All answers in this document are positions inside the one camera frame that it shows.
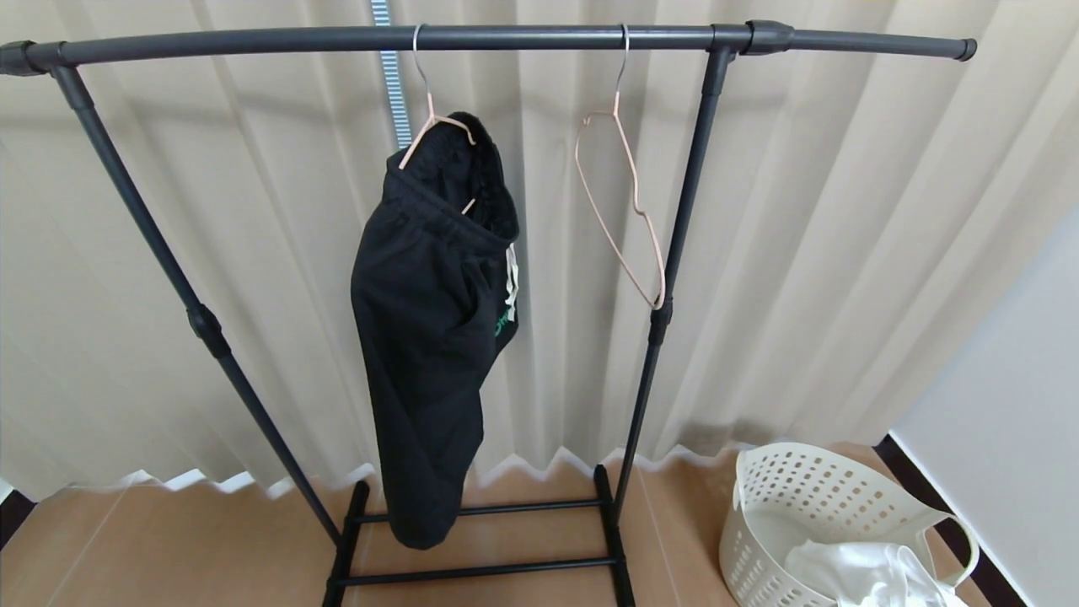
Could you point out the pink clothes hanger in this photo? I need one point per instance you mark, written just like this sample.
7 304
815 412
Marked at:
617 105
431 114

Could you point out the white garment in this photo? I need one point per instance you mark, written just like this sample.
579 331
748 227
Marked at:
868 577

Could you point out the white laundry basket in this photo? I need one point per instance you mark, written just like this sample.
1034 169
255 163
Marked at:
809 497

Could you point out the black clothes rack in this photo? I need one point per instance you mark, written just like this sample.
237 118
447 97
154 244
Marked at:
253 38

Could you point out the beige curtain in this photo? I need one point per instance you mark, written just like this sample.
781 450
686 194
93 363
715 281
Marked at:
843 253

